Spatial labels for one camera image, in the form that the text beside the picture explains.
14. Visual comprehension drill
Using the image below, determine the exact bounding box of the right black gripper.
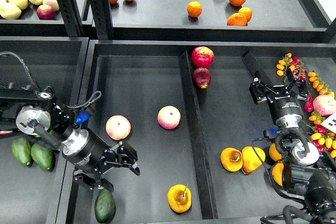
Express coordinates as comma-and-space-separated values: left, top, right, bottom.
249, 68, 309, 126

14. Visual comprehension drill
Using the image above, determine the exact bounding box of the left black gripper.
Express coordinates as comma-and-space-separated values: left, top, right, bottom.
62, 129, 140, 192

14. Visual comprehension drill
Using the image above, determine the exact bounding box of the dark green avocado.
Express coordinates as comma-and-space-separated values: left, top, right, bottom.
94, 189, 116, 223

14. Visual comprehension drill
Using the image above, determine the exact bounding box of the yellow pear with stem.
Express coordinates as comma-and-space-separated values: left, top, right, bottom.
167, 184, 192, 214

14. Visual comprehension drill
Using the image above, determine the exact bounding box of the yellow pear under arm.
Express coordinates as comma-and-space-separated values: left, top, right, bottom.
268, 143, 282, 162

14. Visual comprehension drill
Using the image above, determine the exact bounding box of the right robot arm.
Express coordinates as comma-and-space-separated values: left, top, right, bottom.
249, 69, 335, 223

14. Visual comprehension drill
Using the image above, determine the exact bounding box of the green avocado in bin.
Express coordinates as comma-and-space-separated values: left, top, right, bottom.
12, 137, 33, 166
30, 144, 54, 170

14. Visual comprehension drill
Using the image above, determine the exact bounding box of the yellow pear stem up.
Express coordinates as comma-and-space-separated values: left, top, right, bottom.
220, 147, 243, 172

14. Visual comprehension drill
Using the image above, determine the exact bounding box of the pale yellow pear shelf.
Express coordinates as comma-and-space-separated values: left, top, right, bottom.
1, 3, 22, 19

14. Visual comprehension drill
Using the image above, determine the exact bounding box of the orange cherry tomato cluster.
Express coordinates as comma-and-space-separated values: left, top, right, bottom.
276, 53, 295, 76

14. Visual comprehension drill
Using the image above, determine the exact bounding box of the red cherry tomato cluster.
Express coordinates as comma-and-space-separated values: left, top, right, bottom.
289, 57, 307, 80

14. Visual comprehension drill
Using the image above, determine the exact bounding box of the black tray divider right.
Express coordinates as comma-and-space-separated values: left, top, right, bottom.
242, 51, 274, 86

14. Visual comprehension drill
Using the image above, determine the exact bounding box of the black tray divider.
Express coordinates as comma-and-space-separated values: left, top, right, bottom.
242, 51, 274, 86
178, 51, 218, 220

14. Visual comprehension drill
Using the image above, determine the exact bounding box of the red chili pepper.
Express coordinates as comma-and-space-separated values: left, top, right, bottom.
304, 92, 314, 113

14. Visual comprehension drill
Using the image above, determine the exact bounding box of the pink apple left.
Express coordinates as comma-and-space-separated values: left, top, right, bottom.
106, 115, 131, 141

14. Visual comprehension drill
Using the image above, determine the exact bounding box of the pink apple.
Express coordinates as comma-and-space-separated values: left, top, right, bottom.
106, 115, 131, 141
157, 105, 181, 130

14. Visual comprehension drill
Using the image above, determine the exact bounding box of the pink apple right bin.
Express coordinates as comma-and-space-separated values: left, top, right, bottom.
313, 94, 335, 116

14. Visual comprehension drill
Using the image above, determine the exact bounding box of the white marker tag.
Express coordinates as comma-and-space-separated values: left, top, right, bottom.
321, 113, 336, 133

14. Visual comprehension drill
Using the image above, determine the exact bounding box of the mixed cherry tomatoes lower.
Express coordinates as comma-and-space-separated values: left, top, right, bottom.
308, 110, 335, 159

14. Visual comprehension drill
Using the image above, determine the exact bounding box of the pink apple centre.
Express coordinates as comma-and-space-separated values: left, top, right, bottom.
157, 105, 181, 130

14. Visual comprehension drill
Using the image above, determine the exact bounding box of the dark red apple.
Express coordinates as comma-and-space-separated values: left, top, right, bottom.
192, 67, 212, 89

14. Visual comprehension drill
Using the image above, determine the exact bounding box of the orange front right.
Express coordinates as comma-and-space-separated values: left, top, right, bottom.
227, 13, 248, 26

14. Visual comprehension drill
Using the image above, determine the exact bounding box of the orange right small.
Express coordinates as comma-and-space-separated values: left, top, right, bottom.
238, 7, 253, 22

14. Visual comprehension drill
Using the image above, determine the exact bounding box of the bright red apple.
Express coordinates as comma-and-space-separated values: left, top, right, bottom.
191, 46, 215, 68

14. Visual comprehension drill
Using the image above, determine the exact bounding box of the black tray divider left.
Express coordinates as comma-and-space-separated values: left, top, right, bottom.
178, 51, 218, 220

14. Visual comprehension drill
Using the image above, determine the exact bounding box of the black left tray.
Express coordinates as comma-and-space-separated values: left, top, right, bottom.
1, 36, 88, 223

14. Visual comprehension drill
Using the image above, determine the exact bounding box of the orange centre shelf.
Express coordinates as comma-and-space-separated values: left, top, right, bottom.
187, 1, 203, 18

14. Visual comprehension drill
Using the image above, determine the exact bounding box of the red apple on shelf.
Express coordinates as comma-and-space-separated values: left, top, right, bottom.
37, 4, 56, 20

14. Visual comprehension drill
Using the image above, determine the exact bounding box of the peach on shelf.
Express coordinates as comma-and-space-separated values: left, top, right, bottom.
43, 0, 59, 12

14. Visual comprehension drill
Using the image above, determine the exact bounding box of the orange cherry tomato string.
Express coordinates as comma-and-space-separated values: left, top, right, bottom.
307, 71, 335, 99

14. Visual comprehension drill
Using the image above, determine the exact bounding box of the black shelf upright post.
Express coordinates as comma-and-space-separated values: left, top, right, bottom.
57, 0, 84, 37
89, 0, 114, 40

